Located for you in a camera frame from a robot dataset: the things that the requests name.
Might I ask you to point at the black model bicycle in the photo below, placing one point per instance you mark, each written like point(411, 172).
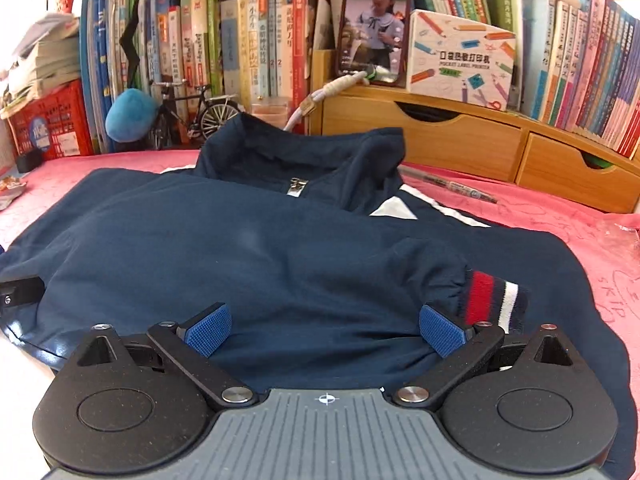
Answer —
point(220, 115)

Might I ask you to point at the blue plush ball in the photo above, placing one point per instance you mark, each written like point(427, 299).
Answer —
point(131, 115)

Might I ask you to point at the row of thick children's books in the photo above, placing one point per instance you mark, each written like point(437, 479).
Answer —
point(225, 45)

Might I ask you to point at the clear plastic wrapper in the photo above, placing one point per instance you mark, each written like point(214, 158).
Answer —
point(625, 235)

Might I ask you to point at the navy and white jacket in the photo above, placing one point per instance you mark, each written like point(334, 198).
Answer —
point(200, 260)

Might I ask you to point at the red plastic crate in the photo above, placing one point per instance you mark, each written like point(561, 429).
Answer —
point(55, 125)

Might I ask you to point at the black smartphone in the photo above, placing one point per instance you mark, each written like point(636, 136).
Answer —
point(375, 25)

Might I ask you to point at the small black case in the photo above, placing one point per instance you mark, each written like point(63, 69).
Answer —
point(29, 161)

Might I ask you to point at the stack of paper workbooks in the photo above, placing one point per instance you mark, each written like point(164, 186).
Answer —
point(40, 60)

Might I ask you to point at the crumpled snack wrapper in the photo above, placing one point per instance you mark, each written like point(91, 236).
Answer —
point(12, 194)

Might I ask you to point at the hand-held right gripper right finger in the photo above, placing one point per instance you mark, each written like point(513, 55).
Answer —
point(442, 332)

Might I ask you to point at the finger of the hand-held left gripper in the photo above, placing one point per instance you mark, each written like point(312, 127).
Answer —
point(22, 292)

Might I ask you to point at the white label printer box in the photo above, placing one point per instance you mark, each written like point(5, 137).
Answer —
point(460, 60)

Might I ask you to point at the small pink plastic box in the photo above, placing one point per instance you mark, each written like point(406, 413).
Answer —
point(270, 112)

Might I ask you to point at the clear pen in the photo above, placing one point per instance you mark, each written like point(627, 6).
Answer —
point(450, 186)

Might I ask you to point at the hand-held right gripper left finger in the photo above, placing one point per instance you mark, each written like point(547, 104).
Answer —
point(210, 330)

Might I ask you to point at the wooden desk organizer with drawers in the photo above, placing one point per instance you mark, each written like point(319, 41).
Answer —
point(475, 145)

